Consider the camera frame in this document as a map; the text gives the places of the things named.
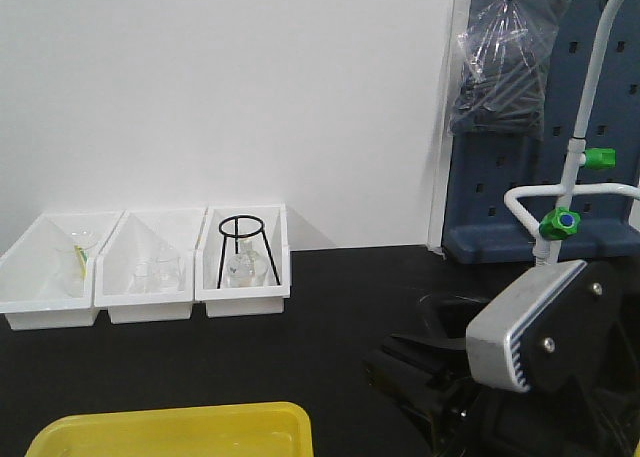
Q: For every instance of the black wire tripod stand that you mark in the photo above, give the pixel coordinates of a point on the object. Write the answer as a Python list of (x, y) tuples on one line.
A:
[(239, 227)]

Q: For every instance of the yellow plastic tray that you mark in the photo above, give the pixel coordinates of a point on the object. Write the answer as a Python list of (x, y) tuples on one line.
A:
[(250, 429)]

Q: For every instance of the clear bag of black pegs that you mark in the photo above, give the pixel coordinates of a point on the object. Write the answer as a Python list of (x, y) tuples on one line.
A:
[(506, 51)]

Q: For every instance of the left white storage bin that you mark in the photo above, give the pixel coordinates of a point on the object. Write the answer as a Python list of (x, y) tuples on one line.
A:
[(31, 295)]

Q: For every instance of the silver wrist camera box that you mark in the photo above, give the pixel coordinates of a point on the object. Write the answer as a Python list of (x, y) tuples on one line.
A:
[(493, 338)]

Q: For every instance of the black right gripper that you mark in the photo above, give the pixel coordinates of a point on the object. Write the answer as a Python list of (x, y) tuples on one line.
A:
[(583, 400)]

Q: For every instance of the glass flask in right bin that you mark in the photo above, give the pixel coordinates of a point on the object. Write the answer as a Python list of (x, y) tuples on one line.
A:
[(247, 267)]

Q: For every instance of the middle white storage bin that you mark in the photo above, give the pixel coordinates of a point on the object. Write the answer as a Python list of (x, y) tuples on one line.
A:
[(138, 235)]

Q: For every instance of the white lab faucet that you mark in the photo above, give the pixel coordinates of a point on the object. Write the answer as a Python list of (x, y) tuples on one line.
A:
[(561, 222)]

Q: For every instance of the glass funnel in left bin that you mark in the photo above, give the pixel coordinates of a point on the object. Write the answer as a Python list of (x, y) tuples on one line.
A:
[(73, 253)]

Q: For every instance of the right white storage bin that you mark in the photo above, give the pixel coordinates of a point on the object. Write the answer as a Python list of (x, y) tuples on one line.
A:
[(226, 301)]

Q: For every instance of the glass beakers in middle bin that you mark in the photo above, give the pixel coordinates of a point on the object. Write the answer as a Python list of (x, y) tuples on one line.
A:
[(162, 273)]

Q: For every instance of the blue pegboard drying rack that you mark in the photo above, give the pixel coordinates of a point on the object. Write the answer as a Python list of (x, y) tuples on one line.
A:
[(478, 227)]

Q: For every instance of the white storage bin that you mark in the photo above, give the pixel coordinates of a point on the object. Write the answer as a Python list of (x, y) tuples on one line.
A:
[(226, 301), (31, 295), (138, 235)]

